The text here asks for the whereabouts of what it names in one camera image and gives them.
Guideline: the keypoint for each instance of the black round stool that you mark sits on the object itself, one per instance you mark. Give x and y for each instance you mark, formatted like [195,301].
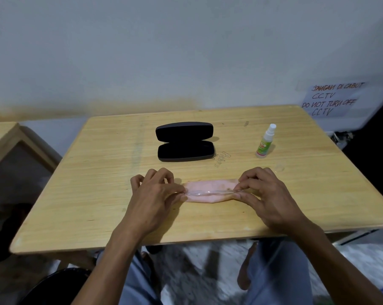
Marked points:
[56,289]

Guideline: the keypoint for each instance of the person's left hand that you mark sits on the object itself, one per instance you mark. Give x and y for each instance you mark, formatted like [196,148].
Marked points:
[153,203]

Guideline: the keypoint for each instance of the black glasses case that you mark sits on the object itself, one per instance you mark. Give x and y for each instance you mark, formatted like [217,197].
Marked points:
[185,133]

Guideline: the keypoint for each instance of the small green label spray bottle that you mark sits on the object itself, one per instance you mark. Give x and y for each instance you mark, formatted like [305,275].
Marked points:
[264,144]

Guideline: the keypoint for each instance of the person's blue trousers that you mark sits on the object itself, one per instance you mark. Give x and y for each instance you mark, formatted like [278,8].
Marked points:
[274,273]

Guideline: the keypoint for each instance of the wooden side table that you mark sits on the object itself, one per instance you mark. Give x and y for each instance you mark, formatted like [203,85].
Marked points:
[0,136]

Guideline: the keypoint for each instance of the person's bare foot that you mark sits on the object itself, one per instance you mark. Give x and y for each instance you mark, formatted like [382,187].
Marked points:
[245,266]

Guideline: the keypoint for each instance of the black door panel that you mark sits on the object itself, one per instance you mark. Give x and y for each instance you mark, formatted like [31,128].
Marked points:
[376,155]

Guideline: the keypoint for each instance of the handwritten paper wall sign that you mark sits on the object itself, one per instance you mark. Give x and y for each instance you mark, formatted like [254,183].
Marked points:
[333,100]

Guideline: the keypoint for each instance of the clear frame eyeglasses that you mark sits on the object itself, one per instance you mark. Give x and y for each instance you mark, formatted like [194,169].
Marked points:
[210,192]

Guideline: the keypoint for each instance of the person's right hand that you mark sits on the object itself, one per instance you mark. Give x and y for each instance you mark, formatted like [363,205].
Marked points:
[274,200]

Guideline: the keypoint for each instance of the person's right forearm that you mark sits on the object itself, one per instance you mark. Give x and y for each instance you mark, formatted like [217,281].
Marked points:
[334,270]

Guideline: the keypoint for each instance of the pink cleaning cloth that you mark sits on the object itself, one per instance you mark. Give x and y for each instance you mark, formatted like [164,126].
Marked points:
[210,185]

